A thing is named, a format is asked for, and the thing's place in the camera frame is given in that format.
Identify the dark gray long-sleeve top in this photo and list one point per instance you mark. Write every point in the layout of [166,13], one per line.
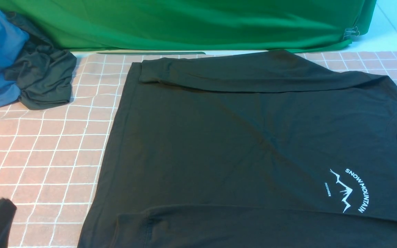
[261,150]

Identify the dark gray crumpled garment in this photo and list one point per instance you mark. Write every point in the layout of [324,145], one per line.
[42,72]

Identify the green backdrop cloth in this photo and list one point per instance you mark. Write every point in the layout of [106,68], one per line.
[186,25]

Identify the metal binder clip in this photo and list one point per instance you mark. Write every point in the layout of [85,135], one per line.
[349,33]

